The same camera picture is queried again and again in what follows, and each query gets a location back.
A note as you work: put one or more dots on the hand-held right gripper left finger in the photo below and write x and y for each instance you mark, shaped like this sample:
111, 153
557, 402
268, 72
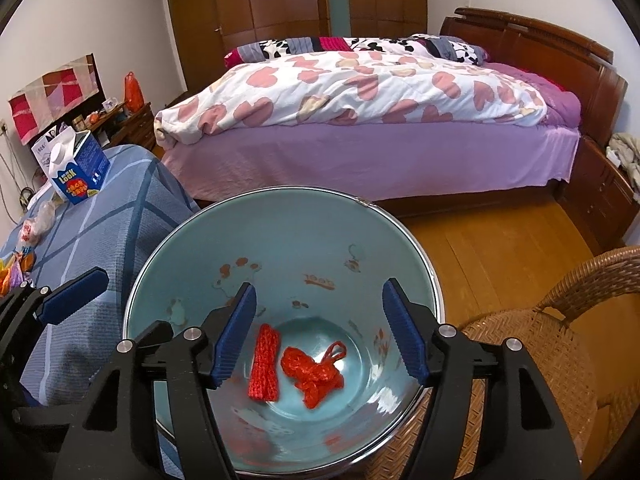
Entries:
232, 340

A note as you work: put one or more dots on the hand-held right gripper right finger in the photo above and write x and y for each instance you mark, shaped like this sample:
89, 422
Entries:
405, 335

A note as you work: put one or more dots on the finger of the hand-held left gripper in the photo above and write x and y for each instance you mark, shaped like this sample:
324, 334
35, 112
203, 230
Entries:
75, 294

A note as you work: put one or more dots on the red mesh roll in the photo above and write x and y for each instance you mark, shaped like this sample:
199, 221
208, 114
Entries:
264, 365

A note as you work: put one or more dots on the yellow wrapper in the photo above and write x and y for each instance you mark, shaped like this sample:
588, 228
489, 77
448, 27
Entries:
15, 270

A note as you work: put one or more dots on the red mesh bundle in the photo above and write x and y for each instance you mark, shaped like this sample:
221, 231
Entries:
310, 375

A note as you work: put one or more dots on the blue enamel basin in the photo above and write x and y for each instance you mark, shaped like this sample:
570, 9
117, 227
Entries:
300, 240

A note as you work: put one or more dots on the clear plastic bag red print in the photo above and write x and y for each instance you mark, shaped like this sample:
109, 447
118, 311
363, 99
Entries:
37, 220

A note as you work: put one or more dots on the blue milk carton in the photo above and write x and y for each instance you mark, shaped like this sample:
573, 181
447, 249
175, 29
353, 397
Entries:
80, 175

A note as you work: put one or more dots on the white printed carton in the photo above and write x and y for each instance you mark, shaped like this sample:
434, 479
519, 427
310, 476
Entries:
42, 147

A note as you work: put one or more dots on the wicker chair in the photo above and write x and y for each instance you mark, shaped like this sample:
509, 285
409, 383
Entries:
575, 300

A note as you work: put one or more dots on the purple bed sheet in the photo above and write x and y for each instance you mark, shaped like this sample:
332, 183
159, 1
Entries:
375, 160

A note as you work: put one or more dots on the wooden tv stand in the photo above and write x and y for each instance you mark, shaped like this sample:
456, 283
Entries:
135, 125

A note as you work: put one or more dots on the red pink patchwork cloth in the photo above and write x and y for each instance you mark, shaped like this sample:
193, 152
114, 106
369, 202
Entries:
50, 95

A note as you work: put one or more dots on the orange plastic bag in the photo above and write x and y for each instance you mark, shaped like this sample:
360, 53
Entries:
133, 92

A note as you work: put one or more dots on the wooden nightstand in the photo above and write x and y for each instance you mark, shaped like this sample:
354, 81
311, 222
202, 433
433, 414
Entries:
595, 195

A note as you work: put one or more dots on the beige crumpled cloth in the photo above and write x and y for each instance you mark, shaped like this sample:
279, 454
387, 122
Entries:
625, 155

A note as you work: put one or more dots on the patterned folded blanket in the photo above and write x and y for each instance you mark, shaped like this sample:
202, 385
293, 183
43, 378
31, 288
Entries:
300, 47

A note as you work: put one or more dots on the frosted glass door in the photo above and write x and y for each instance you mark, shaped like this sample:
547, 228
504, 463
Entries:
337, 5

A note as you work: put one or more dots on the brown wooden wardrobe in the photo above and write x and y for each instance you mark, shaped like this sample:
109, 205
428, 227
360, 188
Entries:
280, 5

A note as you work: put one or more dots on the wooden bed frame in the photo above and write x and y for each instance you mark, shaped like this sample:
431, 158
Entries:
550, 45

